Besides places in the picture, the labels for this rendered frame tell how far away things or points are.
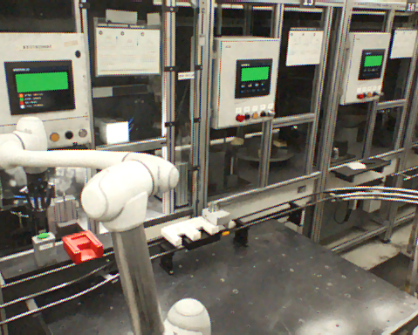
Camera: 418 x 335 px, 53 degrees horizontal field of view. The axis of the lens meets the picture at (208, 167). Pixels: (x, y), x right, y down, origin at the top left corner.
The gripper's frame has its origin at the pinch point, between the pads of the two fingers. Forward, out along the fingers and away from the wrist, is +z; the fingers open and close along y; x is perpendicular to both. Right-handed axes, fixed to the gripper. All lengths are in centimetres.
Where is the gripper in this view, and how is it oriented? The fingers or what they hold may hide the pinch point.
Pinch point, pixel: (41, 217)
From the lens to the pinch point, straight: 186.1
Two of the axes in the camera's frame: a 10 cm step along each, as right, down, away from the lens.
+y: -8.1, 1.8, -5.6
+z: -0.3, 9.4, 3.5
